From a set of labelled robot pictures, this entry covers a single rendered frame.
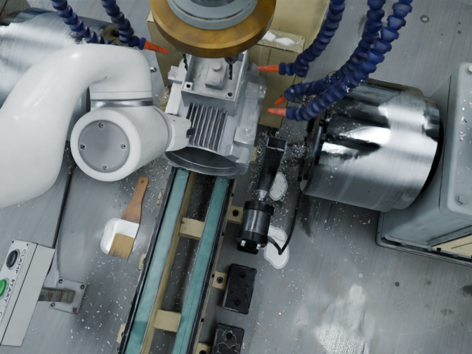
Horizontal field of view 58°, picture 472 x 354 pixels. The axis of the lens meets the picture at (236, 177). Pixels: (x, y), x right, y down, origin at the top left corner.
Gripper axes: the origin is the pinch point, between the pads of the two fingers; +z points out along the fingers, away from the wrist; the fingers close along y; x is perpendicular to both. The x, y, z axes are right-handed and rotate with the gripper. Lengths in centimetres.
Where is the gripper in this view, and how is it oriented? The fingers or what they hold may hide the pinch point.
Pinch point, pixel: (171, 122)
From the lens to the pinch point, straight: 80.9
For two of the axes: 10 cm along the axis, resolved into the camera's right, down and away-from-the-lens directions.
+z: 0.9, -2.1, 9.7
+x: 2.0, -9.5, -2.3
